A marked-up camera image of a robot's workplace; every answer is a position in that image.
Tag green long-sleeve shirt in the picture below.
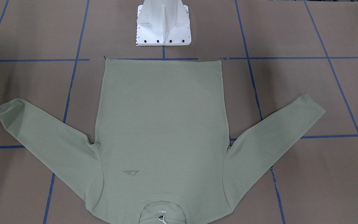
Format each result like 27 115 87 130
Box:
0 59 325 224

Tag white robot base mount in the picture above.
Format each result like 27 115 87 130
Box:
135 0 192 46

